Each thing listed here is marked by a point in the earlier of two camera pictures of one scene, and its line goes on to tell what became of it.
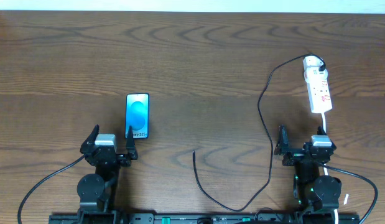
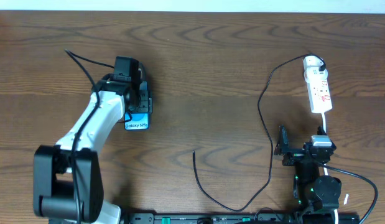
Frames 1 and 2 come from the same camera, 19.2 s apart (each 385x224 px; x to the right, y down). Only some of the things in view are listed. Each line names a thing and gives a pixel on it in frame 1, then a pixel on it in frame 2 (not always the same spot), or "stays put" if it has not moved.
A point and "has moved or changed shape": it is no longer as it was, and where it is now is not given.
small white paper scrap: x=345 y=200 stays put
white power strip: x=319 y=89 stays put
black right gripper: x=304 y=157 stays put
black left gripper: x=108 y=157 to x=143 y=102
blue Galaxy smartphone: x=137 y=115 has moved or changed shape
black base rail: x=150 y=218 stays put
